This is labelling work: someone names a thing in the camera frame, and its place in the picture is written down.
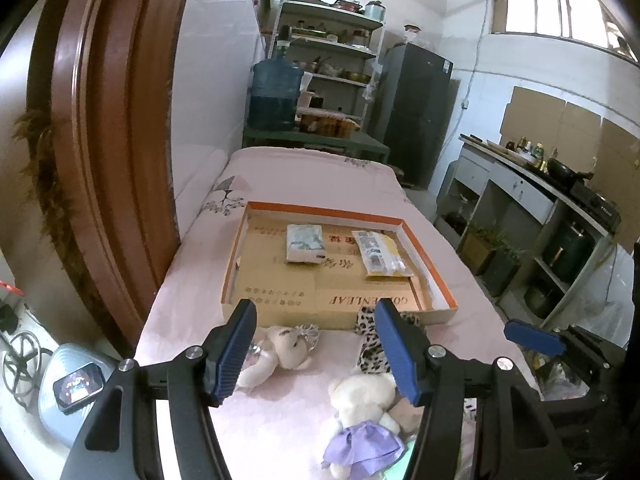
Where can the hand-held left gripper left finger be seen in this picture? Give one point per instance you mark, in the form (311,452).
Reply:
(232,355)

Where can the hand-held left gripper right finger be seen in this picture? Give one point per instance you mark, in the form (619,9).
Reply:
(400,360)

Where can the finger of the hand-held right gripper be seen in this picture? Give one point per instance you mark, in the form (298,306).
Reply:
(530,337)

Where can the leopard print cloth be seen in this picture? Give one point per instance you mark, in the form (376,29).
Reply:
(369,355)

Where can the teddy with purple dress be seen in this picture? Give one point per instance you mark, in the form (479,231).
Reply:
(360,395)

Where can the small teddy with silver dress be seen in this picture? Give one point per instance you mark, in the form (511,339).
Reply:
(287,347)

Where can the shallow cardboard tray box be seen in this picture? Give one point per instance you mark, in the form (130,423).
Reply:
(300,300)

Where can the mint white tissue pack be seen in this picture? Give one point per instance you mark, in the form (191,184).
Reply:
(305,242)

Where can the small dark pot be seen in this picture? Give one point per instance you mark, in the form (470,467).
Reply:
(540,300)

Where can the potted plant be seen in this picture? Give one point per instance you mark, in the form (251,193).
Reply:
(477,255)
(502,272)

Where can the dark green cooking pot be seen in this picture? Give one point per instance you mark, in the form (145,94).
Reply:
(565,250)

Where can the yellow plastic packet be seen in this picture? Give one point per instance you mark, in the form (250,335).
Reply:
(382,255)

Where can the black stove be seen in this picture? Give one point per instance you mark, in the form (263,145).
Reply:
(597,207)

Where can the grey kitchen counter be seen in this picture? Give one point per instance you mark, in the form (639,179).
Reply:
(500,175)

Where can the black wok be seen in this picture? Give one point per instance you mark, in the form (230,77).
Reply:
(562,170)

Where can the row of condiment bottles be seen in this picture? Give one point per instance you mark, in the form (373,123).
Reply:
(525,152)

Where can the green table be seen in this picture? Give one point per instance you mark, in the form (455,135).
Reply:
(370,146)

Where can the row of amber jars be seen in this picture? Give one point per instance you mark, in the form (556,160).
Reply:
(327,125)

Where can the dark grey refrigerator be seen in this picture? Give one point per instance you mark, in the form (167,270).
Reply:
(415,110)

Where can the blue water jug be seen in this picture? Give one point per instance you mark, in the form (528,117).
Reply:
(275,90)

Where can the dried brown garland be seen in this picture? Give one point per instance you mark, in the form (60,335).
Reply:
(40,160)

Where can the barred window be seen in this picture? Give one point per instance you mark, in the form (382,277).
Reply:
(550,5)

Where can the metal lidded pot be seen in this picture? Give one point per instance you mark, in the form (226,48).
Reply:
(375,10)

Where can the metal shelf rack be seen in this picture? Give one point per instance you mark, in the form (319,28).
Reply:
(330,10)

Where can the cardboard wall sheet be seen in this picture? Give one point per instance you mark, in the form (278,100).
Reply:
(532,115)
(580,135)
(620,160)

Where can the brown wooden door frame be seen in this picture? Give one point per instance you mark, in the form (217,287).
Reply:
(115,135)

